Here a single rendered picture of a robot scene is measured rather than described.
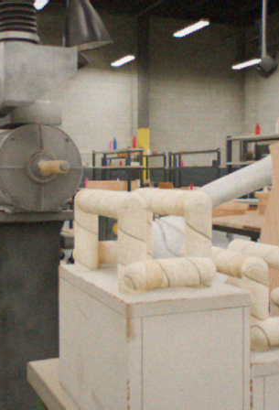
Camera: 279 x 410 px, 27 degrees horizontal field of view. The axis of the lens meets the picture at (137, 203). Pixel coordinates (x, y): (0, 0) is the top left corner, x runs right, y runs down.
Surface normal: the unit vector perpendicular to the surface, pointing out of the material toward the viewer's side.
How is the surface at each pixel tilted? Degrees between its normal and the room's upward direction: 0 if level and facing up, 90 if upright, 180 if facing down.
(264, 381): 90
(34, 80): 90
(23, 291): 90
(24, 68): 90
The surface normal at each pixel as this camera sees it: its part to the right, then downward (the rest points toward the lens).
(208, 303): 0.38, 0.04
